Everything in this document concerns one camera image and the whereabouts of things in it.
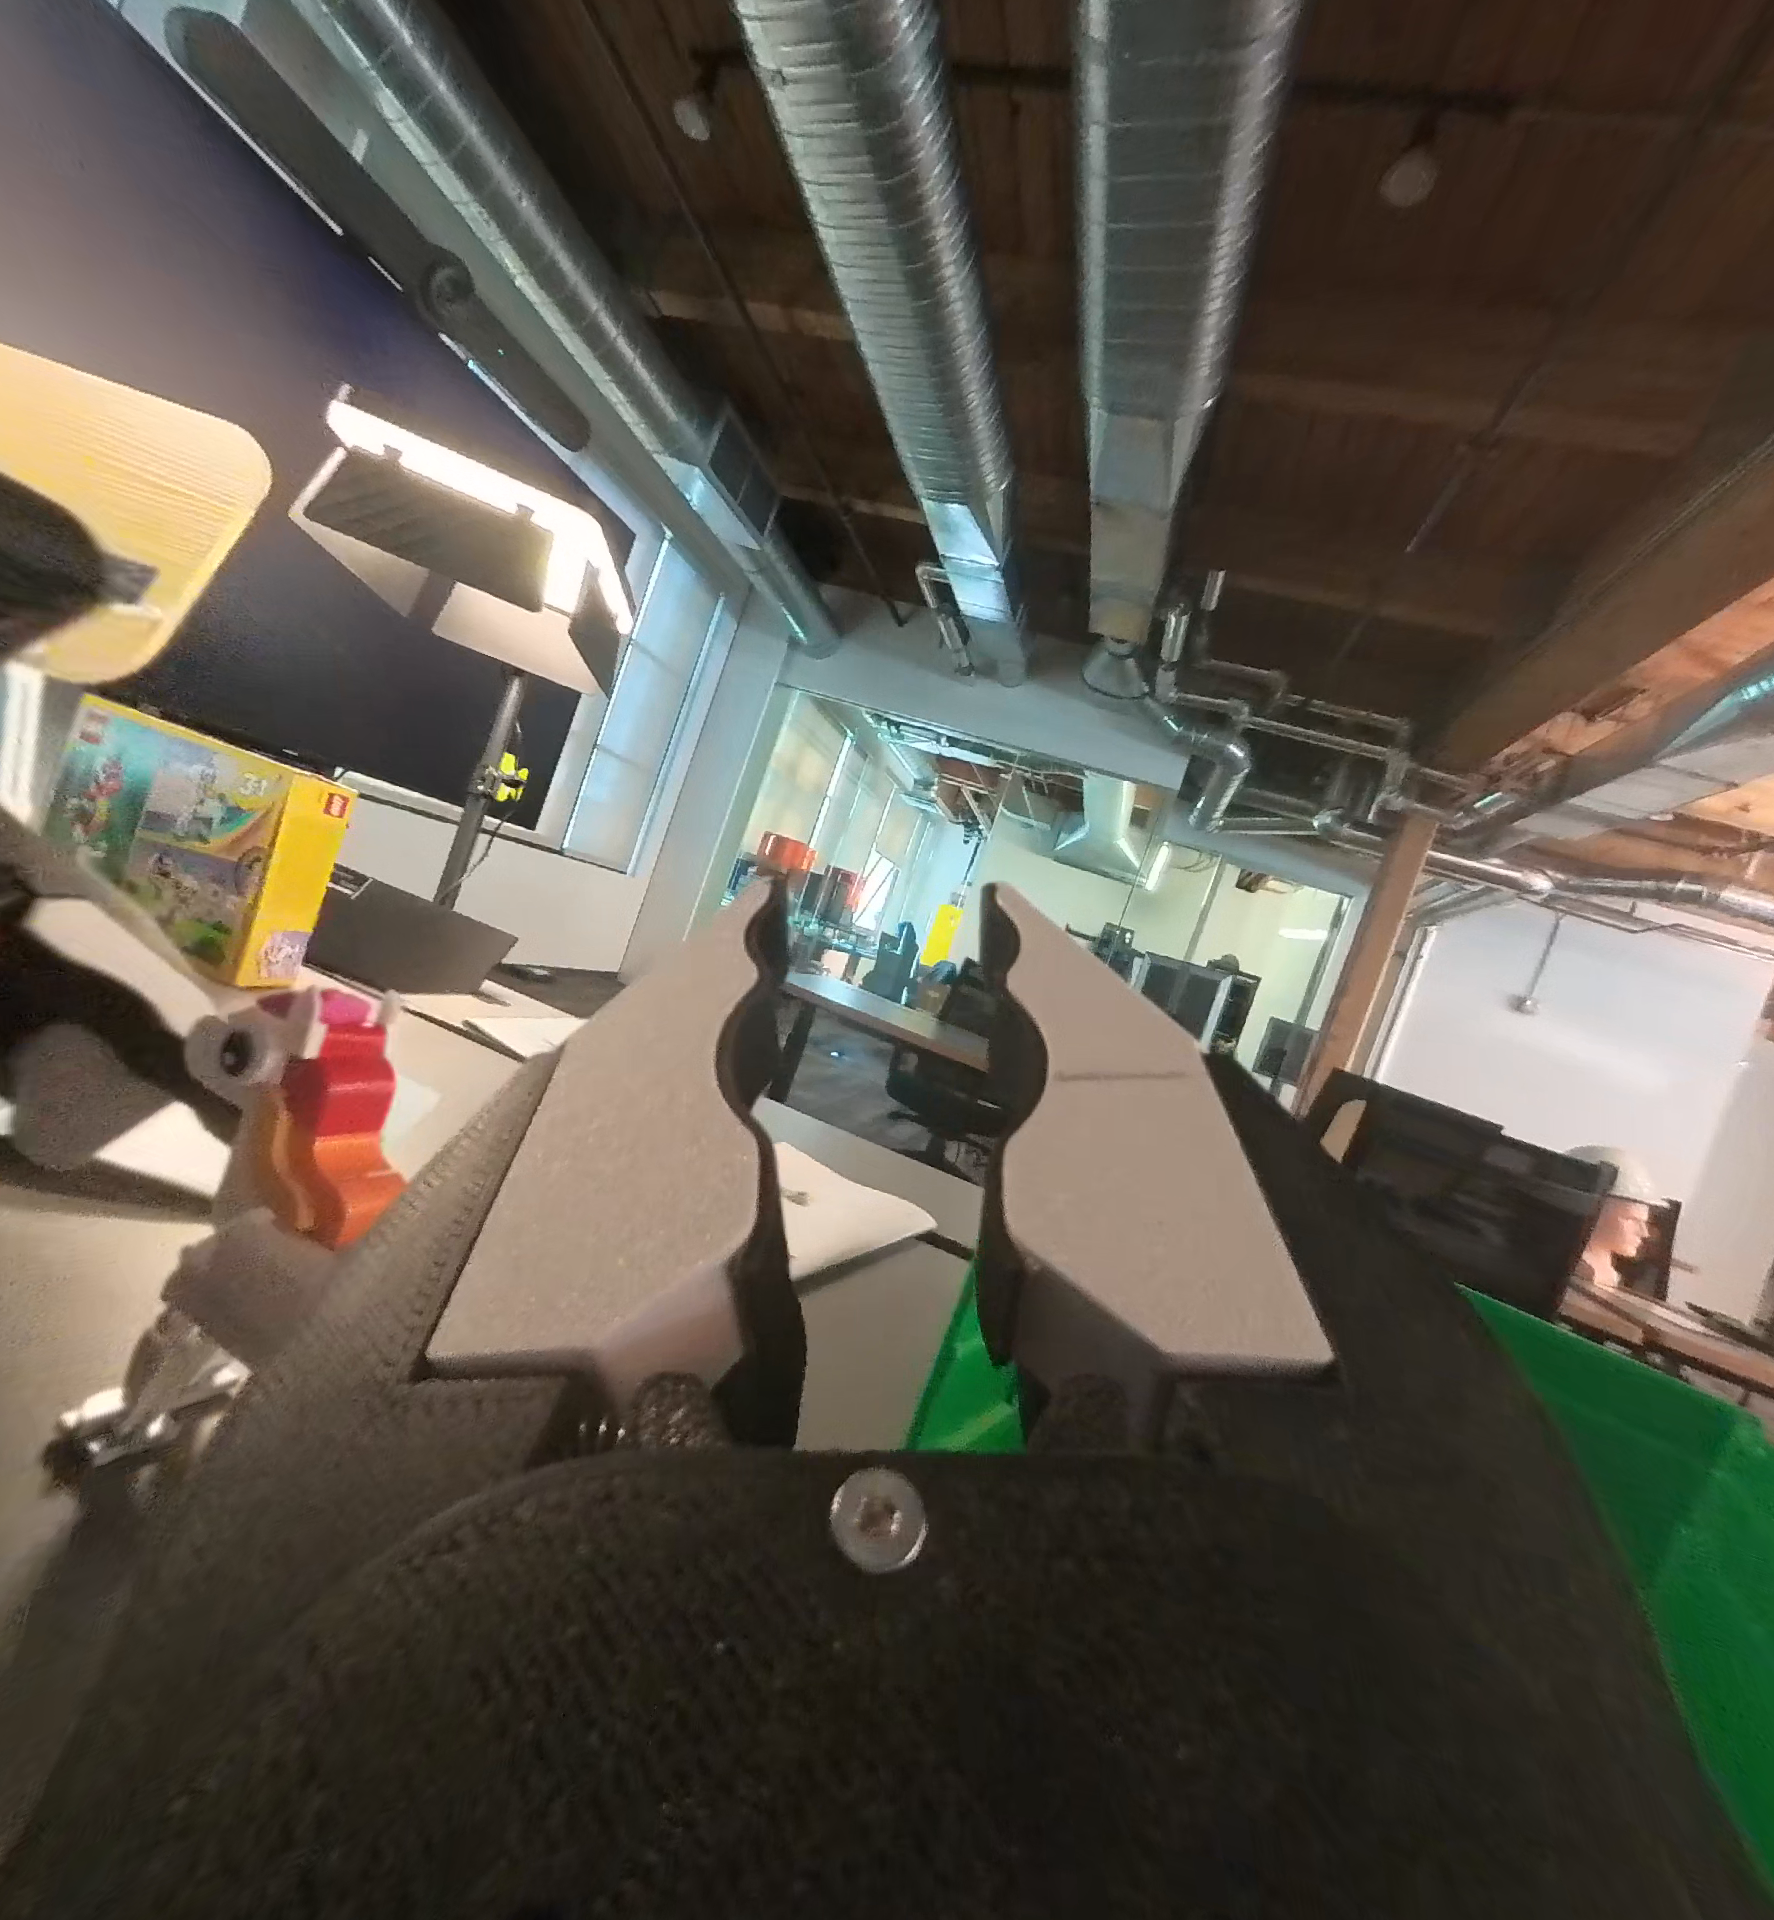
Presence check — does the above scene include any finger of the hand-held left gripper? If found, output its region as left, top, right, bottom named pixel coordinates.
left=15, top=1033, right=238, bottom=1176
left=17, top=892, right=226, bottom=1060

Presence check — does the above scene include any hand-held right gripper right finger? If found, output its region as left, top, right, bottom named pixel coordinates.
left=975, top=881, right=1342, bottom=1381

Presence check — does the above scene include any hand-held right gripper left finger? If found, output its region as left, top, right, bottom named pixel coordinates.
left=422, top=873, right=806, bottom=1370

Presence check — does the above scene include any white lego unicorn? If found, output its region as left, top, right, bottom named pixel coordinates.
left=44, top=988, right=408, bottom=1491

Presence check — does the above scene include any yellow lego set box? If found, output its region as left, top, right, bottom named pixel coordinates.
left=44, top=693, right=360, bottom=991

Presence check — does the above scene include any white booklet with yellow picture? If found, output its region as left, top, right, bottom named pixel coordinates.
left=758, top=1133, right=936, bottom=1284

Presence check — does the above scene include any black office chair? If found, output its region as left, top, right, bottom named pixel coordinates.
left=884, top=1034, right=1012, bottom=1169

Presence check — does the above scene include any black computer monitor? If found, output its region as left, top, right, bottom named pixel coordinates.
left=1303, top=1071, right=1612, bottom=1322

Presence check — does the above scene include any black laptop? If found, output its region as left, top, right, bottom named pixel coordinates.
left=314, top=866, right=523, bottom=1010

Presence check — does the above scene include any brown wooden table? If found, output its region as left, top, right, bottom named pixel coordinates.
left=784, top=971, right=1012, bottom=1051

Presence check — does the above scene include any pale yellow square panel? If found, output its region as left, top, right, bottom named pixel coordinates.
left=0, top=319, right=273, bottom=680

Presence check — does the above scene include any mannequin head with cap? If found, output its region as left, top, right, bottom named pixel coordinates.
left=1565, top=1142, right=1686, bottom=1293

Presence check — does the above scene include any studio light panel with stand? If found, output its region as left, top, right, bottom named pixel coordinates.
left=291, top=383, right=637, bottom=913

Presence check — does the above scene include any green plastic bin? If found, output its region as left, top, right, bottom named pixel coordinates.
left=905, top=1281, right=1774, bottom=1920

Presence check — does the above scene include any black video bar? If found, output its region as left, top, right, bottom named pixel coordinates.
left=163, top=3, right=593, bottom=452

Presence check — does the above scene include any large dark wall screen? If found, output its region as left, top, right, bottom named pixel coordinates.
left=0, top=0, right=642, bottom=849

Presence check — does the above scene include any silver ventilation duct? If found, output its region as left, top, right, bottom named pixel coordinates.
left=281, top=0, right=841, bottom=653
left=730, top=0, right=1035, bottom=676
left=1073, top=0, right=1303, bottom=643

